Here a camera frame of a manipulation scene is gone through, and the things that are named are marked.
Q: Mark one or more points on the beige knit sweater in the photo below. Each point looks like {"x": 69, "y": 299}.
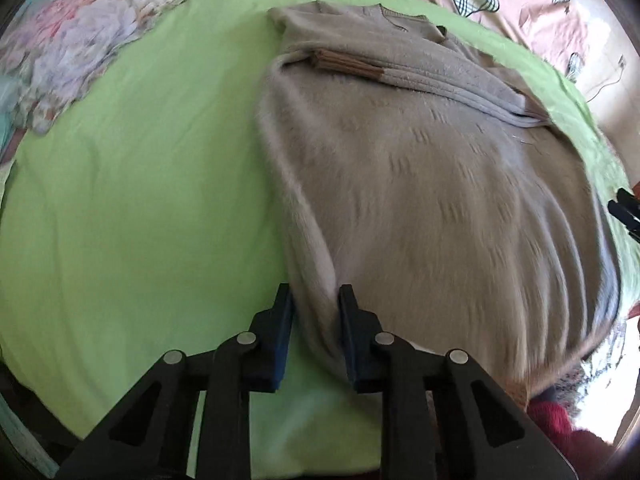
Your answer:
{"x": 425, "y": 185}

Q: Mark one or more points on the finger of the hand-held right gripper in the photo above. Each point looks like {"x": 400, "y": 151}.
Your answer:
{"x": 626, "y": 211}

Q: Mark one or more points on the teal floral pillow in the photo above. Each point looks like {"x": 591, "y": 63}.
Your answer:
{"x": 75, "y": 45}

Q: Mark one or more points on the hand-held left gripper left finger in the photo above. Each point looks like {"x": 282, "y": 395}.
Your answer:
{"x": 283, "y": 332}

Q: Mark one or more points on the red cloth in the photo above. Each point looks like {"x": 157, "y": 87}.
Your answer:
{"x": 555, "y": 425}

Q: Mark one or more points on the green bed sheet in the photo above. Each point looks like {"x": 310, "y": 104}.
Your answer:
{"x": 150, "y": 185}

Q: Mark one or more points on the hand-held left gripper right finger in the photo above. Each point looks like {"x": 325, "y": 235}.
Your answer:
{"x": 349, "y": 340}

